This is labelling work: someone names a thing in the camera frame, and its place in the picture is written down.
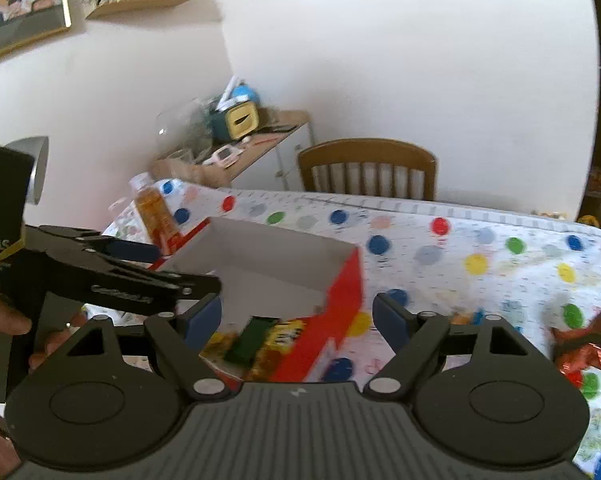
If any wooden wall shelf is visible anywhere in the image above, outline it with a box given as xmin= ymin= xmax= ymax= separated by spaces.
xmin=84 ymin=0 xmax=198 ymax=21

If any dark green box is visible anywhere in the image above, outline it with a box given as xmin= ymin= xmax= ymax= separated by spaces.
xmin=224 ymin=316 xmax=280 ymax=365

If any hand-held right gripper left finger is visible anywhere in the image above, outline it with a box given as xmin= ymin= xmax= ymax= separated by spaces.
xmin=50 ymin=292 xmax=231 ymax=402

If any red yellow snack bag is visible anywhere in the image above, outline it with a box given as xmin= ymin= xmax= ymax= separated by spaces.
xmin=245 ymin=319 xmax=309 ymax=381

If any clear plastic printed packet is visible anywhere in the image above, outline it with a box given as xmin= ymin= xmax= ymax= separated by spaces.
xmin=108 ymin=195 xmax=141 ymax=231

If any white wooden side cabinet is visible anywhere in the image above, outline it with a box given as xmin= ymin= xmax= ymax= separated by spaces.
xmin=153 ymin=110 xmax=315 ymax=192

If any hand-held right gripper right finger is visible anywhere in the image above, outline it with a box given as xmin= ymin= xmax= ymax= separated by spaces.
xmin=361 ymin=292 xmax=545 ymax=402

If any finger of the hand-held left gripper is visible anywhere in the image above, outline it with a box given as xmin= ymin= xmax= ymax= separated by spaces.
xmin=25 ymin=225 xmax=161 ymax=266
xmin=45 ymin=254 xmax=222 ymax=317

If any orange drink bottle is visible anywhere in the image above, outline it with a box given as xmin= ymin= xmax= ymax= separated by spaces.
xmin=130 ymin=172 xmax=181 ymax=256

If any red foil snack packet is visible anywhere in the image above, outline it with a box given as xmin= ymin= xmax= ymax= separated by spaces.
xmin=551 ymin=310 xmax=601 ymax=388

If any pink handheld toy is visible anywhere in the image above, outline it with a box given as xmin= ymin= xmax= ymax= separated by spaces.
xmin=202 ymin=142 xmax=246 ymax=167

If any red cardboard box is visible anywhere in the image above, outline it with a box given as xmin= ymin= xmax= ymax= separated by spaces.
xmin=153 ymin=216 xmax=366 ymax=383

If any teal yellow tissue holder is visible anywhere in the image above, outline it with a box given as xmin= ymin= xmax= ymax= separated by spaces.
xmin=208 ymin=77 xmax=262 ymax=143

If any person's left hand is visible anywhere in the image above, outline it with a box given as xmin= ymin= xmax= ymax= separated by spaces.
xmin=0 ymin=282 xmax=88 ymax=372

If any wooden slatted chair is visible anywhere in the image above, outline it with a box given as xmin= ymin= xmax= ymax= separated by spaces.
xmin=298 ymin=138 xmax=439 ymax=202

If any yellow snack packet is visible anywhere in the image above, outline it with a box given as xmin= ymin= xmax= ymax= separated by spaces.
xmin=203 ymin=331 xmax=241 ymax=361

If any brown cardboard box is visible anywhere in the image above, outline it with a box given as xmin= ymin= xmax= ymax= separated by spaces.
xmin=153 ymin=157 xmax=231 ymax=188

